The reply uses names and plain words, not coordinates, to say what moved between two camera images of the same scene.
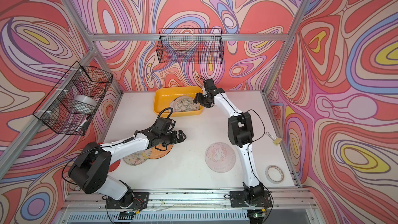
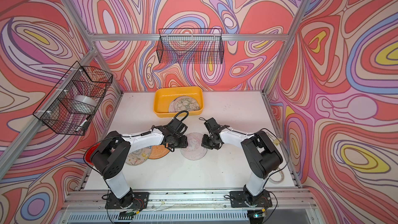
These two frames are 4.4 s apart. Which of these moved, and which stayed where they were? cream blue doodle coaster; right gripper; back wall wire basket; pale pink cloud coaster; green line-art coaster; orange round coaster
Moved: pale pink cloud coaster; right gripper
Stayed: back wall wire basket; cream blue doodle coaster; orange round coaster; green line-art coaster
